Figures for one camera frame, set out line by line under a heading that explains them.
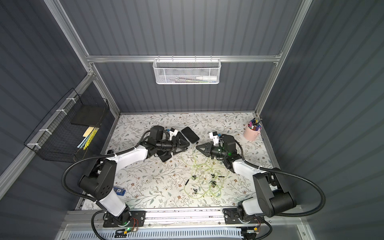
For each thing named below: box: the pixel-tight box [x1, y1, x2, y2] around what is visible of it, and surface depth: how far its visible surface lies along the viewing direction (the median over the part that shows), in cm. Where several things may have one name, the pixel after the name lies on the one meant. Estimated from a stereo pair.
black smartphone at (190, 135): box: [181, 126, 200, 144], surface depth 110 cm
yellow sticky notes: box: [82, 126, 95, 137], surface depth 77 cm
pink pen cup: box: [244, 117, 263, 141], surface depth 98 cm
